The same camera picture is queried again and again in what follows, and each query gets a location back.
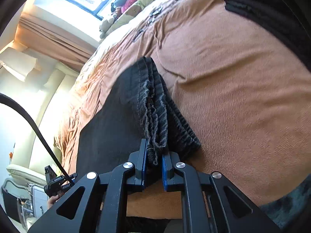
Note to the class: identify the beige plush toy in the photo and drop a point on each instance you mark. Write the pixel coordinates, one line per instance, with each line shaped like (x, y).
(108, 24)

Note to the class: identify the black pants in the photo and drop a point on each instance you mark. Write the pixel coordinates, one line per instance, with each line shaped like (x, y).
(109, 131)

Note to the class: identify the orange blanket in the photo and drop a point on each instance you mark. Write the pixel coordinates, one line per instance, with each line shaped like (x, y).
(230, 89)

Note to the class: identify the dark teal cloth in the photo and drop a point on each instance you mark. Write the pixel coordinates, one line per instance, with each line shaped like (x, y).
(289, 201)

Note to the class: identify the stack of black folded clothes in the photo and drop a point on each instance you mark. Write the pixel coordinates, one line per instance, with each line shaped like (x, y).
(255, 4)

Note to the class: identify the plush toys and pillows pile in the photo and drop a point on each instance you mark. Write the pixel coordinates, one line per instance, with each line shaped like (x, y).
(132, 15)

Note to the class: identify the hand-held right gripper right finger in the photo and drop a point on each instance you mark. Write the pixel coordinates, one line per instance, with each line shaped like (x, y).
(165, 172)

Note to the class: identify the person's left hand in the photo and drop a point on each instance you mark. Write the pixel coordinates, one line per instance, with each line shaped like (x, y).
(52, 201)

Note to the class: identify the cream padded headboard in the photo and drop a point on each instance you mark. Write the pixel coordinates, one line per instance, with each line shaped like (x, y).
(48, 106)

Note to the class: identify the pink plush cloth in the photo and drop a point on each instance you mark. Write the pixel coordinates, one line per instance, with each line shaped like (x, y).
(131, 1)

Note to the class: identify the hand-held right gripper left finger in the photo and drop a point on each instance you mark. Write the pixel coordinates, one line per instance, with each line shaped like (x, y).
(143, 165)

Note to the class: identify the pink curtain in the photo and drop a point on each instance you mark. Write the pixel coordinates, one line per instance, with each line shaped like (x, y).
(53, 41)

